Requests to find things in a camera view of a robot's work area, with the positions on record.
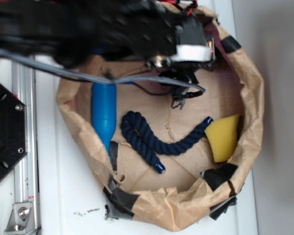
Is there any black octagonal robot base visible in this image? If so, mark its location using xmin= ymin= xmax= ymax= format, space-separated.
xmin=0 ymin=83 xmax=26 ymax=182

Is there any white plastic tray lid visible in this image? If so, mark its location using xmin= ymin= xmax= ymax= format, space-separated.
xmin=35 ymin=0 xmax=258 ymax=235

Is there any metal corner bracket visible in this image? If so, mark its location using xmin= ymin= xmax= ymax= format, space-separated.
xmin=3 ymin=202 xmax=40 ymax=235

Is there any dark blue twisted rope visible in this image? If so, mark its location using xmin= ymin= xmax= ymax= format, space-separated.
xmin=120 ymin=111 xmax=214 ymax=174

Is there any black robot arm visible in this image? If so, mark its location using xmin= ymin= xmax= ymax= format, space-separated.
xmin=0 ymin=0 xmax=215 ymax=107

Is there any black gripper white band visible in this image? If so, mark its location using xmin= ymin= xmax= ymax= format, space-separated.
xmin=157 ymin=14 xmax=216 ymax=109

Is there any blue plastic bottle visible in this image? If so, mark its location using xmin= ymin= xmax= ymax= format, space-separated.
xmin=92 ymin=83 xmax=117 ymax=151

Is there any grey sleeved cable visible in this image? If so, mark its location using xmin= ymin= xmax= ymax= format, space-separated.
xmin=0 ymin=46 xmax=206 ymax=94

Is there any brown paper bag basket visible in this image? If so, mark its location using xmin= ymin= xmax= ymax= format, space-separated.
xmin=56 ymin=6 xmax=264 ymax=231

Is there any yellow sponge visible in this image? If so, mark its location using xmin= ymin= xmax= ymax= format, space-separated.
xmin=205 ymin=114 xmax=240 ymax=163

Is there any aluminium extrusion rail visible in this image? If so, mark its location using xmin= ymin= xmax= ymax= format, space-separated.
xmin=3 ymin=62 xmax=41 ymax=235

